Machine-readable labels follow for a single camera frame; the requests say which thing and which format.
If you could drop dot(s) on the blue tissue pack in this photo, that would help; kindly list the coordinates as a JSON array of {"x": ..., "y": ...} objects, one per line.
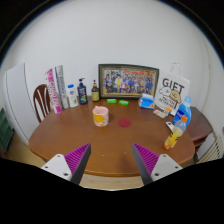
[{"x": 146, "y": 101}]

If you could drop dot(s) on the dark blue pump bottle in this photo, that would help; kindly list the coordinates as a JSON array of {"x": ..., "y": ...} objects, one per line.
[{"x": 82, "y": 94}]

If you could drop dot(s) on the colourful puzzle cube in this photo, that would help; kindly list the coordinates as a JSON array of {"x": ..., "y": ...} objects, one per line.
[{"x": 167, "y": 110}]

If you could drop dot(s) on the white remote control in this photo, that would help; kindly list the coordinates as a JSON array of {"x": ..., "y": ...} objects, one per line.
[{"x": 170, "y": 126}]

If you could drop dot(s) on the white and green tube box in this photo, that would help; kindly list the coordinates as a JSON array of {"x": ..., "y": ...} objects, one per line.
[{"x": 62, "y": 87}]

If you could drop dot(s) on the white shampoo bottle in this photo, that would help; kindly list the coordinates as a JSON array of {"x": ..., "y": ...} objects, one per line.
[{"x": 72, "y": 96}]

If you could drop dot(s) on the pink tall tube box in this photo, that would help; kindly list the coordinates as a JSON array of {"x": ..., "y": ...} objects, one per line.
[{"x": 53, "y": 91}]

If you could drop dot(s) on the flat round red coaster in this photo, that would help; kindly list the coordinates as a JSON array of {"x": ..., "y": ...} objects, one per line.
[{"x": 124, "y": 122}]

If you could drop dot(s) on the pink and yellow mug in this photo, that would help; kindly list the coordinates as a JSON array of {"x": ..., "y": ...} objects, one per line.
[{"x": 100, "y": 117}]

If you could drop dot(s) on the brown wooden chair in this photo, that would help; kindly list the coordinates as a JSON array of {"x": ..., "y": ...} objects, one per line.
[{"x": 41, "y": 100}]

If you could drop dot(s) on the white paper gift bag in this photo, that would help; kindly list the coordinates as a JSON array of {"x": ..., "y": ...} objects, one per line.
[{"x": 173, "y": 88}]

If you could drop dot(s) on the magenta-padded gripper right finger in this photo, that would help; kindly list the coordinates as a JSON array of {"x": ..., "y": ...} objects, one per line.
[{"x": 148, "y": 160}]

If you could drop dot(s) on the small brown glass bottle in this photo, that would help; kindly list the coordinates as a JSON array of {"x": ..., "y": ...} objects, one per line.
[{"x": 95, "y": 93}]

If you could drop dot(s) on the blue detergent jug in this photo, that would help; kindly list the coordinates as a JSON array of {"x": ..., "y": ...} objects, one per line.
[{"x": 182, "y": 113}]

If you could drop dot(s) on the framed group photo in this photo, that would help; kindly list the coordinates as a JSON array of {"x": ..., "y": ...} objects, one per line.
[{"x": 128, "y": 81}]

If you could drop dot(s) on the white radiator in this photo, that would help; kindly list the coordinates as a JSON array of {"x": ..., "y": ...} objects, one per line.
[{"x": 213, "y": 150}]

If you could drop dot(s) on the small snack packet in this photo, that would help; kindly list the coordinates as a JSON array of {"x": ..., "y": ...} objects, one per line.
[{"x": 160, "y": 113}]

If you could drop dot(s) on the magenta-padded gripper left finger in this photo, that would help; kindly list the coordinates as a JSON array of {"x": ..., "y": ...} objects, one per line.
[{"x": 74, "y": 160}]

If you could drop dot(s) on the orange-capped juice bottle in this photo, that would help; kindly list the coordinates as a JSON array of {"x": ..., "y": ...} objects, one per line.
[{"x": 174, "y": 135}]

